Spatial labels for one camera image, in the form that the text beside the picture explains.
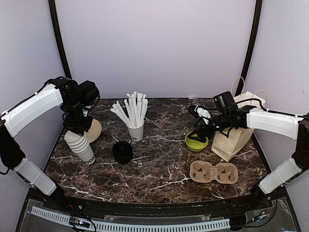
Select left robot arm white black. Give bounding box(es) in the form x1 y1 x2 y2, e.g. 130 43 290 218
0 76 100 211

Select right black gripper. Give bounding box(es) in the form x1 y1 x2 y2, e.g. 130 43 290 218
188 112 230 143

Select beige paper plate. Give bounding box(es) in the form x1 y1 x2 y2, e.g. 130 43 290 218
84 119 102 143

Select stack of white paper cups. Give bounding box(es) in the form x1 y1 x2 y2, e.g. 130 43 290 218
64 131 96 165

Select black front rail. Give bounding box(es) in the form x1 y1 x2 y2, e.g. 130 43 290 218
64 196 251 217

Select left black frame post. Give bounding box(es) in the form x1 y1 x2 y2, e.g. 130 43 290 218
48 0 72 79

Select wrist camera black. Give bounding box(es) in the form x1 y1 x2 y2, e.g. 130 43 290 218
213 91 238 114
78 81 99 106

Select bundle of wrapped white straws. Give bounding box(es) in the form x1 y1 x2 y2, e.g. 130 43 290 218
110 91 148 129

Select green bowl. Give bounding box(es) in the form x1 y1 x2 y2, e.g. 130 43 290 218
185 131 209 152

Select black frame post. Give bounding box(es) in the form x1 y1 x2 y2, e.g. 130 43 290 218
240 0 263 81
48 0 72 79

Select right black frame post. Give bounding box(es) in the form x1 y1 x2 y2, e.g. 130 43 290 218
240 0 263 81

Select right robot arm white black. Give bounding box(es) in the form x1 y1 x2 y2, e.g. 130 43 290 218
188 105 309 210

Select brown paper bag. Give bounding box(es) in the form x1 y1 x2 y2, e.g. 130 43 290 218
211 89 267 162

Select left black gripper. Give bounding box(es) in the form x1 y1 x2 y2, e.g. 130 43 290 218
62 98 93 136

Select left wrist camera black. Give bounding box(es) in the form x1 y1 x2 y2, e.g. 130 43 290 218
78 81 99 106

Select stack of black lids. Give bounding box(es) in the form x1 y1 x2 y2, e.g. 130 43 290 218
112 141 133 164

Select white cup holding straws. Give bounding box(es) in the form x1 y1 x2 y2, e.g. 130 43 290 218
127 121 144 142

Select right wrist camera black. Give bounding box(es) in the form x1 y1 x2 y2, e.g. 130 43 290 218
213 91 238 114

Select cardboard two-cup carrier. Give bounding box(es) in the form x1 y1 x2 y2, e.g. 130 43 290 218
189 160 239 185

